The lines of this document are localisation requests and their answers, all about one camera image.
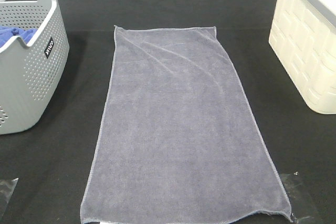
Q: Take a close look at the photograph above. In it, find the grey microfibre towel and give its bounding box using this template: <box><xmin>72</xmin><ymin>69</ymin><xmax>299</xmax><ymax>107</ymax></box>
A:
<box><xmin>80</xmin><ymin>27</ymin><xmax>291</xmax><ymax>223</ymax></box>

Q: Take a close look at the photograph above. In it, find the grey perforated laundry basket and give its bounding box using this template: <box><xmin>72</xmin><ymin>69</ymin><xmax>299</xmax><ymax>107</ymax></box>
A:
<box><xmin>1</xmin><ymin>0</ymin><xmax>69</xmax><ymax>135</ymax></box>

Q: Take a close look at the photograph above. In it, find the black basket brand label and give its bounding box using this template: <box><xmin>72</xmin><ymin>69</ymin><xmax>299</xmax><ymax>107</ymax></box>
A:
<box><xmin>44</xmin><ymin>37</ymin><xmax>55</xmax><ymax>59</ymax></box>

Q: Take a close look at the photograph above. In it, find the right clear tape strip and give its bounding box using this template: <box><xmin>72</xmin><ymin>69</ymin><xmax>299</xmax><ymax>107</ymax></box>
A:
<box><xmin>279</xmin><ymin>172</ymin><xmax>323</xmax><ymax>224</ymax></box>

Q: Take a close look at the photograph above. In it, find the clear tape strip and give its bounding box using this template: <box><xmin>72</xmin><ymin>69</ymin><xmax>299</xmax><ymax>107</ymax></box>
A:
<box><xmin>279</xmin><ymin>172</ymin><xmax>323</xmax><ymax>224</ymax></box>
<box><xmin>0</xmin><ymin>178</ymin><xmax>19</xmax><ymax>218</ymax></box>

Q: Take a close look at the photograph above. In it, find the blue towel in basket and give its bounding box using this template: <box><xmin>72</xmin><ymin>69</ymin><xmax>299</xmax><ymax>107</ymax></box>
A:
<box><xmin>0</xmin><ymin>26</ymin><xmax>37</xmax><ymax>47</ymax></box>

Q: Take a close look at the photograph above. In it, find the left clear tape strip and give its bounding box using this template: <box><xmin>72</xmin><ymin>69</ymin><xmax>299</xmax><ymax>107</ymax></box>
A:
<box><xmin>0</xmin><ymin>178</ymin><xmax>19</xmax><ymax>218</ymax></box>

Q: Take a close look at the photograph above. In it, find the black table cloth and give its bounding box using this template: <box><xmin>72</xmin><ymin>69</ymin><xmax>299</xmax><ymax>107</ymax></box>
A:
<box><xmin>1</xmin><ymin>0</ymin><xmax>335</xmax><ymax>223</ymax></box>

